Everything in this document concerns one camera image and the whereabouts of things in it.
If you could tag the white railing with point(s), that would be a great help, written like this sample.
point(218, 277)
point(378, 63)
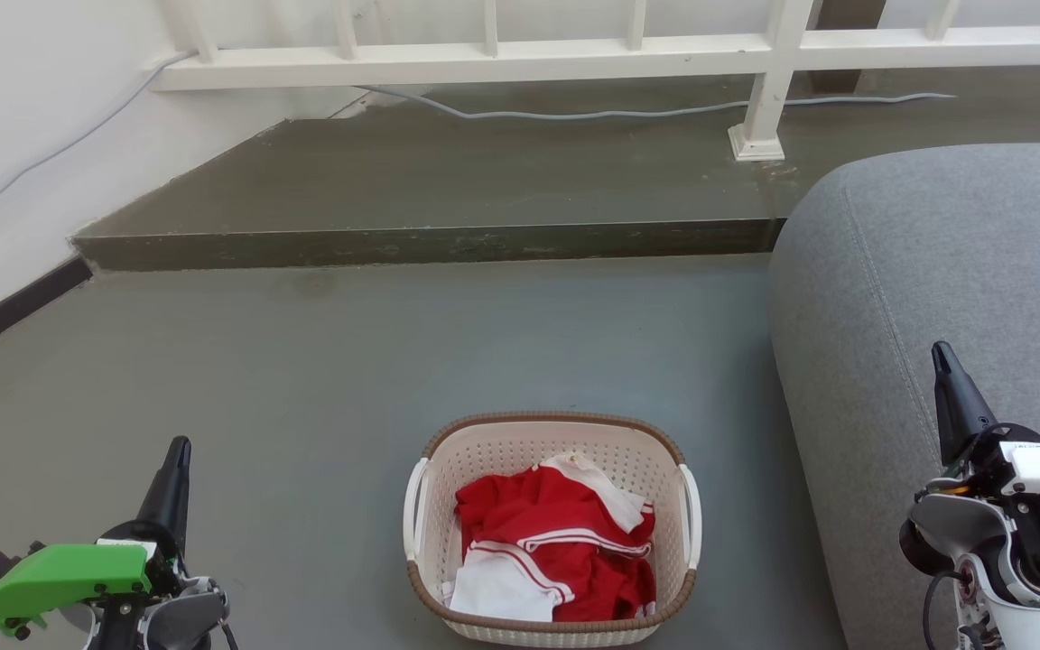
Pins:
point(484, 63)

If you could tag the raised grey concrete step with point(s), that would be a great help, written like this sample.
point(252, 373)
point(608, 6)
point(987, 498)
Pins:
point(439, 181)

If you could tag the cream perforated laundry basket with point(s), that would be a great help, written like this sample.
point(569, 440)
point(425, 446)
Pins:
point(520, 447)

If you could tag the red garment with white trim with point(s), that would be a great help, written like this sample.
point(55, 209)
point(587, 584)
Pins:
point(538, 510)

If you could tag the grey fabric sofa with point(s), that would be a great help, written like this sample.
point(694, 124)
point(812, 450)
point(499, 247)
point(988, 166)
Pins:
point(953, 253)

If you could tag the black wall baseboard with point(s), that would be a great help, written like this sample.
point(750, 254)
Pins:
point(5, 311)

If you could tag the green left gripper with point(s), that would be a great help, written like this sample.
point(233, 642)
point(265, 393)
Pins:
point(69, 571)

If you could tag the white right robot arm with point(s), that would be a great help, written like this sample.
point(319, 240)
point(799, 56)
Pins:
point(1026, 623)

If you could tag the white garment with red stripes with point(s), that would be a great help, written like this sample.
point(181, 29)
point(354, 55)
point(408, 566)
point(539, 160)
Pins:
point(502, 587)

